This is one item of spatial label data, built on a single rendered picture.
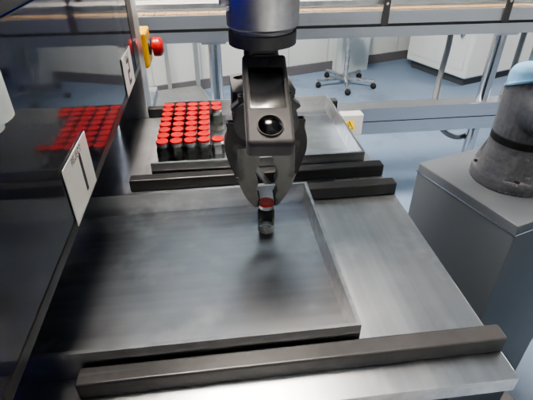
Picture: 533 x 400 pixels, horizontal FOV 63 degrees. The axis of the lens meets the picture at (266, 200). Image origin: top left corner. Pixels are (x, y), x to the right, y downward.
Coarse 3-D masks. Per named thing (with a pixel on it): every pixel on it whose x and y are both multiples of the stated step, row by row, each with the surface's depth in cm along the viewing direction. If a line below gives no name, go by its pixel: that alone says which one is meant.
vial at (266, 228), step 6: (258, 210) 56; (264, 210) 55; (270, 210) 55; (258, 216) 56; (264, 216) 55; (270, 216) 55; (258, 222) 57; (264, 222) 56; (270, 222) 56; (258, 228) 57; (264, 228) 56; (270, 228) 56
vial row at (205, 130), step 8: (200, 104) 83; (208, 104) 83; (200, 112) 80; (208, 112) 80; (200, 120) 78; (208, 120) 78; (200, 128) 74; (208, 128) 74; (200, 136) 72; (208, 136) 72; (200, 144) 70; (208, 144) 71; (200, 152) 71; (208, 152) 71
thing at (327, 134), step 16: (304, 96) 90; (320, 96) 91; (224, 112) 90; (304, 112) 92; (320, 112) 92; (336, 112) 84; (224, 128) 85; (320, 128) 85; (336, 128) 84; (320, 144) 79; (336, 144) 79; (352, 144) 75; (192, 160) 67; (208, 160) 67; (224, 160) 68; (272, 160) 69; (304, 160) 69; (320, 160) 70; (336, 160) 70; (352, 160) 70
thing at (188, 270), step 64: (192, 192) 60; (128, 256) 54; (192, 256) 54; (256, 256) 54; (320, 256) 54; (64, 320) 45; (128, 320) 45; (192, 320) 45; (256, 320) 45; (320, 320) 45
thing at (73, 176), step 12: (84, 132) 45; (84, 144) 44; (72, 156) 40; (84, 156) 44; (72, 168) 40; (84, 168) 44; (72, 180) 40; (84, 180) 44; (96, 180) 48; (72, 192) 40; (84, 192) 43; (72, 204) 40; (84, 204) 43
